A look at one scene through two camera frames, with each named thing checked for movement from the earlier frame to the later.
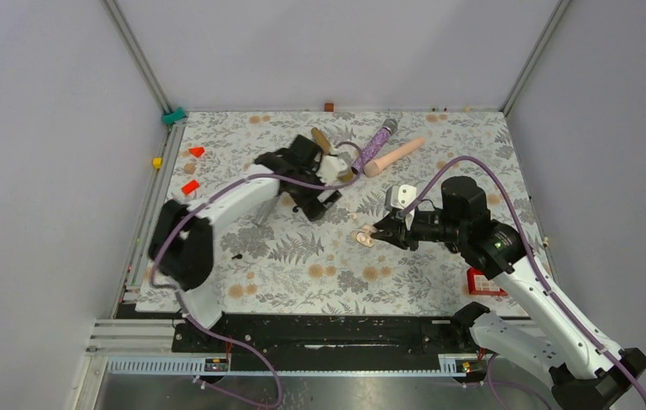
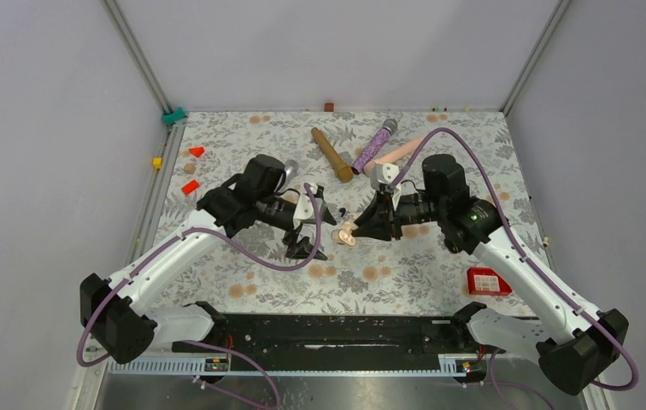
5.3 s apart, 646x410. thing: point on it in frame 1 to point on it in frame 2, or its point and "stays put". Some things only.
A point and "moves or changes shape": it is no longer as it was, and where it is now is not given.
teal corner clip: [173, 116] stays put
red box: [479, 284] stays put
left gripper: [312, 206] to [302, 248]
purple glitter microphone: [389, 127] stays put
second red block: [190, 187] stays put
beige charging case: [363, 235] moves or changes shape
